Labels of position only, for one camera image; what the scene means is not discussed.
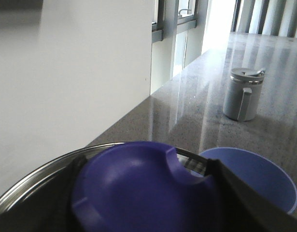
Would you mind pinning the grey lidded jug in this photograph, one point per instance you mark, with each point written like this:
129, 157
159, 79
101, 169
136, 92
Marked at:
243, 93

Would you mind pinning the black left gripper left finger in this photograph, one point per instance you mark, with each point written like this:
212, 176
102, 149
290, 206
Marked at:
49, 209

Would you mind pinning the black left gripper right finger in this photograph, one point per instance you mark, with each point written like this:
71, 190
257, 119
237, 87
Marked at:
242, 208

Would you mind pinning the light blue plastic bowl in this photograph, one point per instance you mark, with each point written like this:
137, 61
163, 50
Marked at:
261, 174

